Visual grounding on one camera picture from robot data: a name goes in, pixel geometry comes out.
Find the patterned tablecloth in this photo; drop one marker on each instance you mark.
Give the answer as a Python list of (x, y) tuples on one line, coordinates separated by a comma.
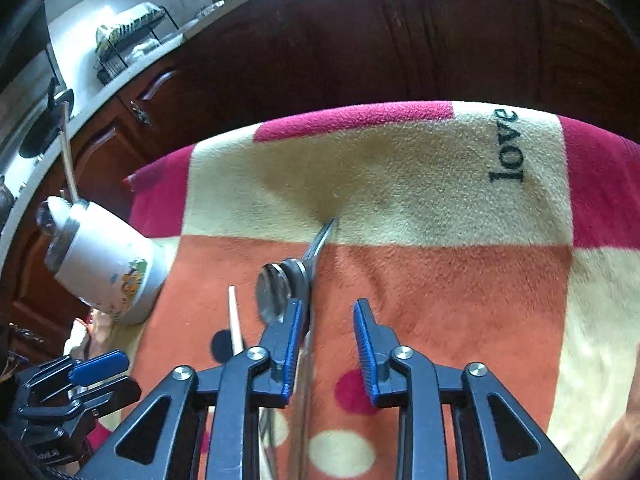
[(82, 332)]

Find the round metal ladle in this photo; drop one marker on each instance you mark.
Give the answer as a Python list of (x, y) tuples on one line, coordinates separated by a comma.
[(270, 292)]

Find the patchwork printed blanket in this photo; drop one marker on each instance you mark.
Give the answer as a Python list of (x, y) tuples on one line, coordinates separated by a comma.
[(450, 285)]

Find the dark wooden kitchen cabinet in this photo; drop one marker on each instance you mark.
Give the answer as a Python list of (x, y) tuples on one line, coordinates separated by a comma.
[(375, 50)]

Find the wooden chopstick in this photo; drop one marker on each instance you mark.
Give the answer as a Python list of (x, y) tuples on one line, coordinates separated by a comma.
[(236, 320), (67, 160)]

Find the range hood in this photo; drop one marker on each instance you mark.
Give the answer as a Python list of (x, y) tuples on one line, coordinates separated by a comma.
[(25, 45)]

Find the black dish rack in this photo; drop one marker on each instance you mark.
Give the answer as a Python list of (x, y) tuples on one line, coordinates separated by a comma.
[(130, 40)]

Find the black wok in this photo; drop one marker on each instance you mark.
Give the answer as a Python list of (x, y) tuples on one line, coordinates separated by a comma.
[(45, 130)]

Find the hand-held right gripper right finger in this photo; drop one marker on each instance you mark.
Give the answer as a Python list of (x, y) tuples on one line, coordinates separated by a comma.
[(367, 355)]

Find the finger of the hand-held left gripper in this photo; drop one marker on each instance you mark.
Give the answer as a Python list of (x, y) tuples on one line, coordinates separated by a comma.
[(97, 366), (110, 395)]

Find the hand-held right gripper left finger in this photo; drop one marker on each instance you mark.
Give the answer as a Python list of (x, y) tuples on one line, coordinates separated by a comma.
[(292, 355)]

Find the grey stone countertop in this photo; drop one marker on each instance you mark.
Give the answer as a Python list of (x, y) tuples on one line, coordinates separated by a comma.
[(85, 110)]

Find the white printed utensil canister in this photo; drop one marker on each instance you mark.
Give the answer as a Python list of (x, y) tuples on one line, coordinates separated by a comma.
[(105, 265)]

